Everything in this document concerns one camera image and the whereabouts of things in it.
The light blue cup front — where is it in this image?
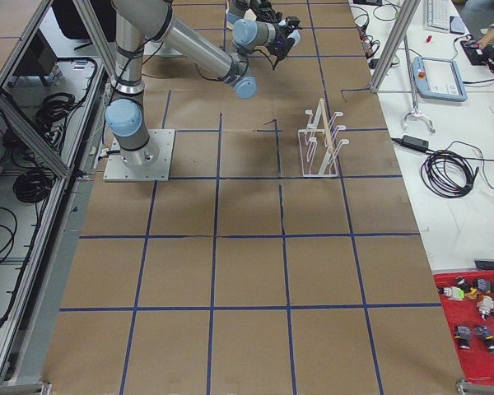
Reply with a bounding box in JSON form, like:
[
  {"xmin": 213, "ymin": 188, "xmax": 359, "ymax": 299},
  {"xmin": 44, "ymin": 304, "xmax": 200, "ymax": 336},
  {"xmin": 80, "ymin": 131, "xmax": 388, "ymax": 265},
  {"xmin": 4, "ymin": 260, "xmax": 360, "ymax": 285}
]
[{"xmin": 287, "ymin": 30, "xmax": 301, "ymax": 49}]

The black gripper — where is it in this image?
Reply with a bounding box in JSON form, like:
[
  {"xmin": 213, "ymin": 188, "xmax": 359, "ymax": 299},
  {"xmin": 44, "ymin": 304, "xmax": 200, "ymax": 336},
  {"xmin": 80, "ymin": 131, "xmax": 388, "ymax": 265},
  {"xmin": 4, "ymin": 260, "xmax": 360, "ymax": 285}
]
[
  {"xmin": 269, "ymin": 16, "xmax": 301, "ymax": 70},
  {"xmin": 253, "ymin": 0, "xmax": 282, "ymax": 24}
]

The smartphone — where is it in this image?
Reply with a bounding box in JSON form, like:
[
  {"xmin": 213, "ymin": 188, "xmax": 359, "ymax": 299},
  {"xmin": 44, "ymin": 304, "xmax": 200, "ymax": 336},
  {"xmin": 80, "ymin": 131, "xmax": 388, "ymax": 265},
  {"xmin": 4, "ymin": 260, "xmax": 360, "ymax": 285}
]
[{"xmin": 450, "ymin": 16, "xmax": 466, "ymax": 35}]

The aluminium frame post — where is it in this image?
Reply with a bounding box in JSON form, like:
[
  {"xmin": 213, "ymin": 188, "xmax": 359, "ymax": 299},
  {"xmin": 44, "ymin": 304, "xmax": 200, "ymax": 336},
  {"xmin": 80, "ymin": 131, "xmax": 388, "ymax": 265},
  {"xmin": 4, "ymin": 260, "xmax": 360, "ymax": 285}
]
[{"xmin": 369, "ymin": 0, "xmax": 420, "ymax": 93}]

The white wire cup rack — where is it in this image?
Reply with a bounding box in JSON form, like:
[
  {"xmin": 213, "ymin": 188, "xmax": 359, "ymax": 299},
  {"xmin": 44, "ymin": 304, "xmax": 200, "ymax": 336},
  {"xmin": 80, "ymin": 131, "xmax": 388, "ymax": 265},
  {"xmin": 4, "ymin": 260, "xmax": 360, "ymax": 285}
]
[{"xmin": 297, "ymin": 98, "xmax": 350, "ymax": 178}]

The metal reacher grabber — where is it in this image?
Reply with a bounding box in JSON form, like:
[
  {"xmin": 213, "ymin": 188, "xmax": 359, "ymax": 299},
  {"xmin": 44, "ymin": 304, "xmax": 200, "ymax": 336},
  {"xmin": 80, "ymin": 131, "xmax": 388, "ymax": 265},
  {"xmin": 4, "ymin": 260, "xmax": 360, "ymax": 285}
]
[{"xmin": 402, "ymin": 36, "xmax": 436, "ymax": 133}]

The black electronics board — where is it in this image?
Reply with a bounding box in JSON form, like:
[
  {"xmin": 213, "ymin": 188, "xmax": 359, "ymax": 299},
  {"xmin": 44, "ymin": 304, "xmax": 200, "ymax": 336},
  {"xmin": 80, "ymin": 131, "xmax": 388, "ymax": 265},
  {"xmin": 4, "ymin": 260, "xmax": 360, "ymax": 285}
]
[{"xmin": 460, "ymin": 40, "xmax": 494, "ymax": 66}]

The coiled black cable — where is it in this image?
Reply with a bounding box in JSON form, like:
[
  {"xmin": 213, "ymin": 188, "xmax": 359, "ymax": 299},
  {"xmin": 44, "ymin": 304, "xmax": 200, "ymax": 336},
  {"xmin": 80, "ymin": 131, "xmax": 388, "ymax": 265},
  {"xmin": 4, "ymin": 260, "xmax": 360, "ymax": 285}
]
[{"xmin": 420, "ymin": 142, "xmax": 485, "ymax": 202}]

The white keyboard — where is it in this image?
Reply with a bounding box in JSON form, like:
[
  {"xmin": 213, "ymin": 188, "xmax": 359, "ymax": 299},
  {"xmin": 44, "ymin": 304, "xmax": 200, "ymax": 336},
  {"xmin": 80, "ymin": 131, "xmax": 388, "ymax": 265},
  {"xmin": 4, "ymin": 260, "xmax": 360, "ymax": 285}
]
[{"xmin": 423, "ymin": 0, "xmax": 450, "ymax": 33}]

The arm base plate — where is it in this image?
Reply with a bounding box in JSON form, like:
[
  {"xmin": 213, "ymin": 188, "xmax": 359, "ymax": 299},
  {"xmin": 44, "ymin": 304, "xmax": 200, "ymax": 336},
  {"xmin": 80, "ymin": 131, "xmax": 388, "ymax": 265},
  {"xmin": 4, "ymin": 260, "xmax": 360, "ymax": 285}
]
[{"xmin": 104, "ymin": 129, "xmax": 175, "ymax": 182}]

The black power adapter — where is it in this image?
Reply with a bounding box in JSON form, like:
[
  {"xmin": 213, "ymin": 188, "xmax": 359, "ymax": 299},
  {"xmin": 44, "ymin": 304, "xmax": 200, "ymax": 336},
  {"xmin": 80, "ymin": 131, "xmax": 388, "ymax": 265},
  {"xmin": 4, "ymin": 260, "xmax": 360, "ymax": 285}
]
[{"xmin": 401, "ymin": 135, "xmax": 429, "ymax": 152}]

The red parts tray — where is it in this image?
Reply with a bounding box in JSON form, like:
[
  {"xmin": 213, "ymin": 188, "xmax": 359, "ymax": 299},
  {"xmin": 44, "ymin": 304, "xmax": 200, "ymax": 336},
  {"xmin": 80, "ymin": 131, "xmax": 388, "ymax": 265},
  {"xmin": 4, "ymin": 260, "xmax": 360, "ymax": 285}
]
[{"xmin": 434, "ymin": 271, "xmax": 494, "ymax": 385}]

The teach pendant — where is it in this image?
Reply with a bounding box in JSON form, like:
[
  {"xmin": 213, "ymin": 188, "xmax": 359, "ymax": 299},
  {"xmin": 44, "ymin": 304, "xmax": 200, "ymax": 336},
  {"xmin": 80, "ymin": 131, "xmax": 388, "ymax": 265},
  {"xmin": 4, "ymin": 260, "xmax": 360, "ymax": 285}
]
[{"xmin": 412, "ymin": 56, "xmax": 467, "ymax": 102}]

